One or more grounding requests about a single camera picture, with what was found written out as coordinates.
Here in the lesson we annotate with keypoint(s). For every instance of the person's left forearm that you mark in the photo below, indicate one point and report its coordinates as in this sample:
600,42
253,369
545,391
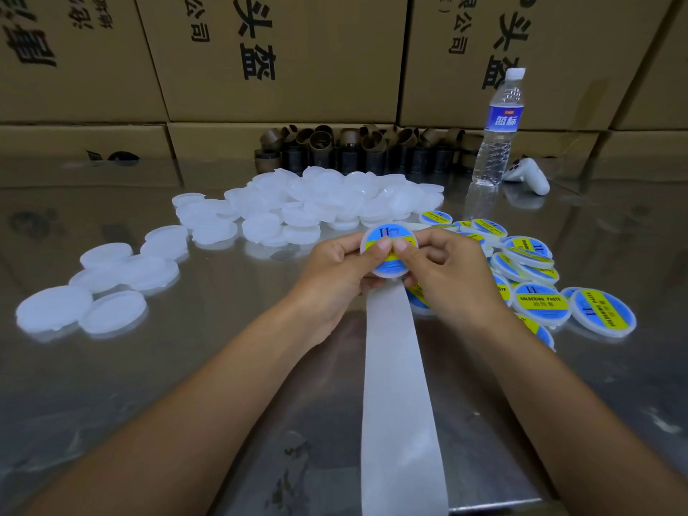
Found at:
167,435

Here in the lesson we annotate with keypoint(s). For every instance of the person's right hand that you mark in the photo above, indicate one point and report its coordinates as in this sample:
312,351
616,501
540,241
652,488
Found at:
462,279

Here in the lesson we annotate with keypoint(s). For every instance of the sticker roll with backing strip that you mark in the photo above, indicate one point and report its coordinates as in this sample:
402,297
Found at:
403,446

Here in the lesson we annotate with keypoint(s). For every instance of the pile of white plastic lids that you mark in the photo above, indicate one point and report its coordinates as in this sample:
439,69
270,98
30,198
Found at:
280,196

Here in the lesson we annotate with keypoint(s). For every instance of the person's right forearm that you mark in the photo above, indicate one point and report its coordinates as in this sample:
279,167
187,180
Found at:
597,430

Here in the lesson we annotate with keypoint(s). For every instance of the clear plastic water bottle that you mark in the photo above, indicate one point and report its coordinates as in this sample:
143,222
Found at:
498,129

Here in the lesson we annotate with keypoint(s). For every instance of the white handheld controller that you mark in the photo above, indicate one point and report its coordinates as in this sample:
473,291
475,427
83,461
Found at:
527,175

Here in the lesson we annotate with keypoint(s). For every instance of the person's left hand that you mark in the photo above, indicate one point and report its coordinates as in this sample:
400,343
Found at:
328,290

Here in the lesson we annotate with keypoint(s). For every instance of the row of dark cardboard tubes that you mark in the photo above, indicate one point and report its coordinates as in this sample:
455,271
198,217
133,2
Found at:
331,149

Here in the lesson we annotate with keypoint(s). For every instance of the stack of brown cardboard boxes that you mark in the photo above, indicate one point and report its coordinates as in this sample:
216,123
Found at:
285,53

